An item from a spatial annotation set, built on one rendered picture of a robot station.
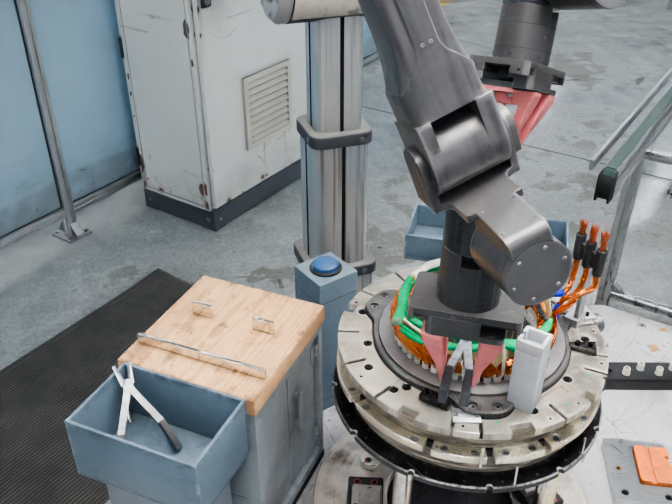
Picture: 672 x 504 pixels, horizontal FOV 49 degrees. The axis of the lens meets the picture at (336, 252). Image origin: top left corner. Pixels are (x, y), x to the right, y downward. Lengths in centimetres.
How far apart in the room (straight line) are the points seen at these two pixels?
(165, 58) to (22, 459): 159
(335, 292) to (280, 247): 204
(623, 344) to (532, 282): 91
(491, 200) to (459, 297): 11
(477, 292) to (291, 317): 38
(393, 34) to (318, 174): 71
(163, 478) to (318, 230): 60
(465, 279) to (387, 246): 251
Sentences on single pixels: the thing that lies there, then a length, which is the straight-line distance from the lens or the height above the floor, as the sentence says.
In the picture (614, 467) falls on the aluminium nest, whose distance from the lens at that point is 122.
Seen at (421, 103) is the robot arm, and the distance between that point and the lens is 56.
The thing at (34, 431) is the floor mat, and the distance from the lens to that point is 246.
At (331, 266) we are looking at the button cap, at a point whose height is 104.
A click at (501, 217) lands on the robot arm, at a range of 57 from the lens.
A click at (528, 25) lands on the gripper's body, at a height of 146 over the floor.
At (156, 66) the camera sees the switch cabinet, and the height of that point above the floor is 70.
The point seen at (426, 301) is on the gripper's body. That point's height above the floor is 126.
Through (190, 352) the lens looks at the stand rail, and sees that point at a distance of 92.
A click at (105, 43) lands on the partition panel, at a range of 334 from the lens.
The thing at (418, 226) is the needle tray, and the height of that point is 102.
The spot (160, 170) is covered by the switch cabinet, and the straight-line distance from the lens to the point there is 337.
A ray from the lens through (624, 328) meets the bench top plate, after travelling 152.
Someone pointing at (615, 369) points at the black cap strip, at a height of 80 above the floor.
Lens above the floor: 165
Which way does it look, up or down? 32 degrees down
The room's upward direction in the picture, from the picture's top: straight up
